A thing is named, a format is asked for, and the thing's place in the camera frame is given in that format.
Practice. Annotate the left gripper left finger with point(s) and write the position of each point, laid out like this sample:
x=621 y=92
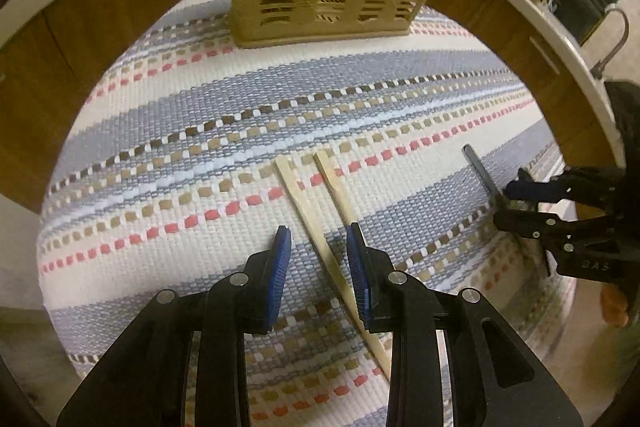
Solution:
x=142 y=379

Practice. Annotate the striped woven table mat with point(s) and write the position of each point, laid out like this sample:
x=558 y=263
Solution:
x=167 y=180

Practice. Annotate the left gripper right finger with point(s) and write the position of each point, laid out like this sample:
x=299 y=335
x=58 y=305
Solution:
x=495 y=379

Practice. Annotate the wooden chopstick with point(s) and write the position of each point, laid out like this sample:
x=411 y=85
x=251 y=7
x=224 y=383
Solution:
x=334 y=182
x=324 y=251

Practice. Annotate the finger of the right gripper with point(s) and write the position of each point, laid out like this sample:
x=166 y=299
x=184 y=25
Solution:
x=601 y=248
x=590 y=186

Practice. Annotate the person's right hand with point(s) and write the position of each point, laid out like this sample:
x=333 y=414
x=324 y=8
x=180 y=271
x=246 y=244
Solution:
x=614 y=306

